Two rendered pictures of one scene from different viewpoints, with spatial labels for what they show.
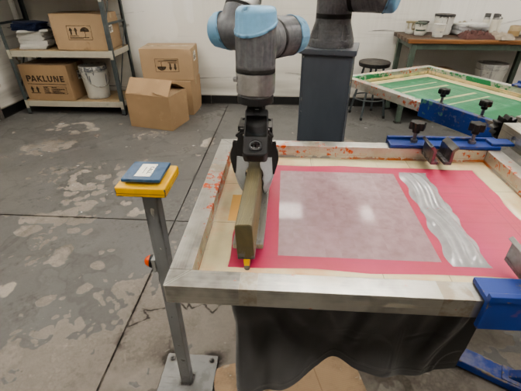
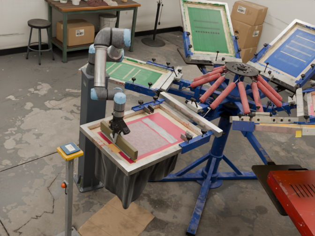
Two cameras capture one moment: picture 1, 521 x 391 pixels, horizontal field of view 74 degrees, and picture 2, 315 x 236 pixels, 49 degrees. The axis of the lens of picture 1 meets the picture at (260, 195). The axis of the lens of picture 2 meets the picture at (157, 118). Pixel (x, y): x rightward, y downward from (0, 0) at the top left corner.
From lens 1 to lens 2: 1.87 m
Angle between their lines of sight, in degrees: 42
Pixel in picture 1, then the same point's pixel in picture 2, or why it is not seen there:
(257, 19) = (123, 99)
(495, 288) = (183, 144)
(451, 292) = (176, 148)
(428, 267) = (167, 145)
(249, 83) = (121, 114)
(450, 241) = (168, 137)
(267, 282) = (146, 161)
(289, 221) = not seen: hidden behind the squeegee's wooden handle
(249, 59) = (121, 108)
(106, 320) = not seen: outside the picture
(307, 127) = (91, 106)
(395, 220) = (153, 136)
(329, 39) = not seen: hidden behind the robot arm
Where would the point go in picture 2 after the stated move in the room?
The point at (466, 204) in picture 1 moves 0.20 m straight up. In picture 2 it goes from (163, 125) to (168, 103)
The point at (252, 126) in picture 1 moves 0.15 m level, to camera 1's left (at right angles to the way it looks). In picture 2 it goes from (122, 124) to (104, 131)
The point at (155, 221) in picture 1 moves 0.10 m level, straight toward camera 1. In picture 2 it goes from (71, 166) to (84, 172)
